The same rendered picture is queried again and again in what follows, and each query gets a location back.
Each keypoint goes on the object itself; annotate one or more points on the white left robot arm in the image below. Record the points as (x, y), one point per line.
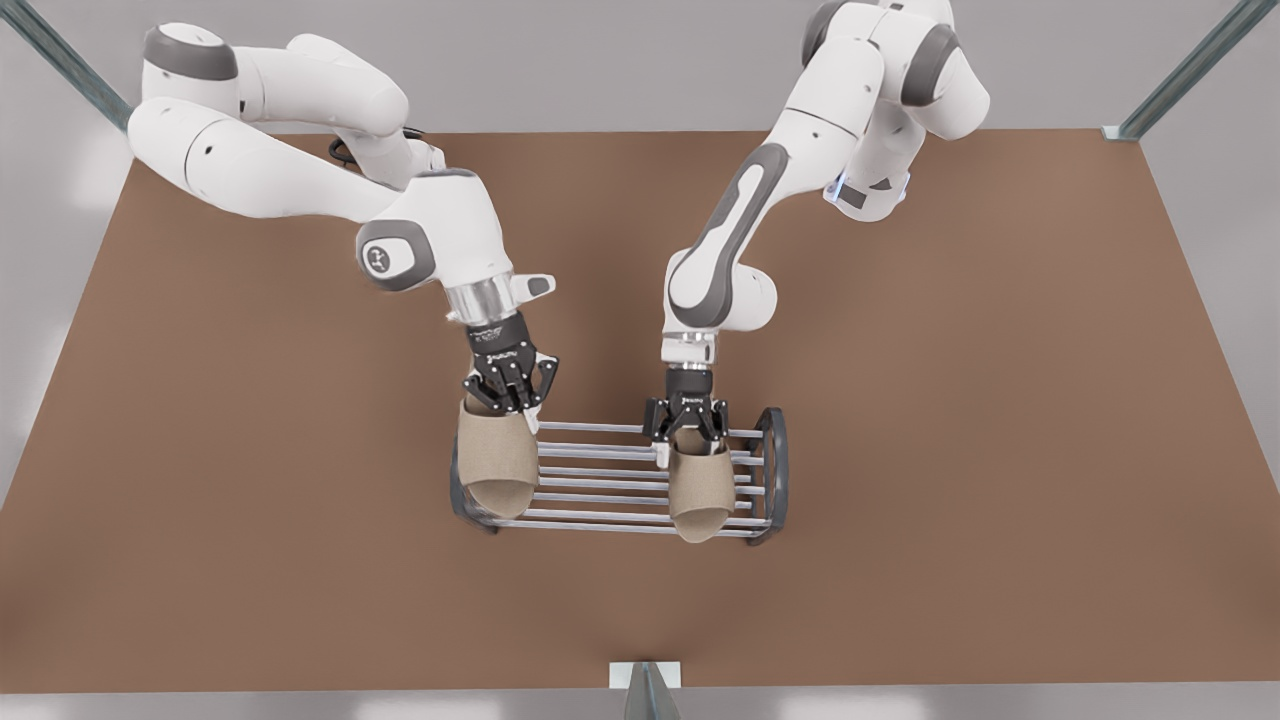
(800, 150)

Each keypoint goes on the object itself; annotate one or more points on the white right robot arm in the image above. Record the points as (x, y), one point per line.
(300, 170)

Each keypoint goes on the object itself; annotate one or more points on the tan slipper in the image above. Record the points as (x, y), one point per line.
(497, 455)
(700, 485)

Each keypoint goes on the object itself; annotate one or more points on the silver frame post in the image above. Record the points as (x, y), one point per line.
(647, 690)
(70, 65)
(1185, 70)

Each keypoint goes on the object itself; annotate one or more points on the metal shoe rack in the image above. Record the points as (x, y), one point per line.
(620, 485)

